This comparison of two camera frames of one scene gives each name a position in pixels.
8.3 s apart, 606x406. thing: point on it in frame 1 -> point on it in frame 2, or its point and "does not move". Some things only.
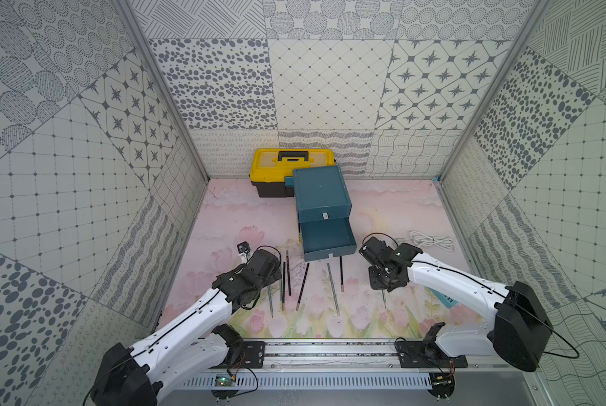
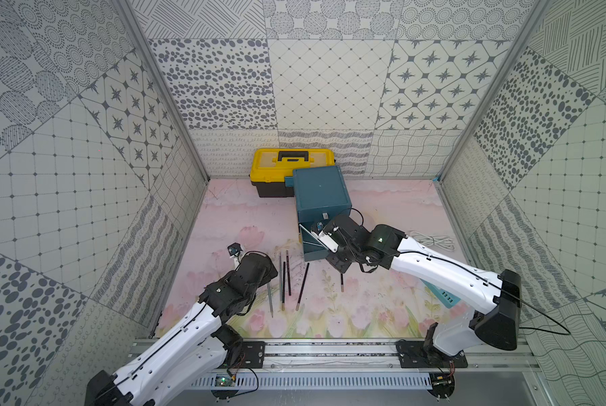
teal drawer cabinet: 323,204 does not move
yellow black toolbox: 269,167 does not move
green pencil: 333,290 -> 314,236
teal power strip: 443,299 does not move
